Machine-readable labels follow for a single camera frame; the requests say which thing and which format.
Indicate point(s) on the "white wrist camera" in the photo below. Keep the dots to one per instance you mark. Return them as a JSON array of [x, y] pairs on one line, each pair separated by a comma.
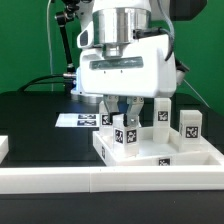
[[85, 39]]

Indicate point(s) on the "white marker base plate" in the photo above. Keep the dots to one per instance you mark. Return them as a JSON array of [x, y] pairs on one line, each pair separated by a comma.
[[77, 120]]

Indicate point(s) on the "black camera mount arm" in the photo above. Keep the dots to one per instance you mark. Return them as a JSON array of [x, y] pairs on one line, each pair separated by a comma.
[[62, 18]]

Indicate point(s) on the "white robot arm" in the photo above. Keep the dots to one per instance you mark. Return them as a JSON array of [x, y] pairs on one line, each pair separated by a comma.
[[117, 23]]

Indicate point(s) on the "white square tabletop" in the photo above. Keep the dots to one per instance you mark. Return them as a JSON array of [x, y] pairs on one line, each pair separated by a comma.
[[155, 154]]

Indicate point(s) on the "white U-shaped obstacle fence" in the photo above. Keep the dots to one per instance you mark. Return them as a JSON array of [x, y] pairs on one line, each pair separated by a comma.
[[109, 179]]

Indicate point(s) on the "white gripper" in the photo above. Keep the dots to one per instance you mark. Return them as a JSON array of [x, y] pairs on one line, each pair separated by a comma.
[[141, 71]]

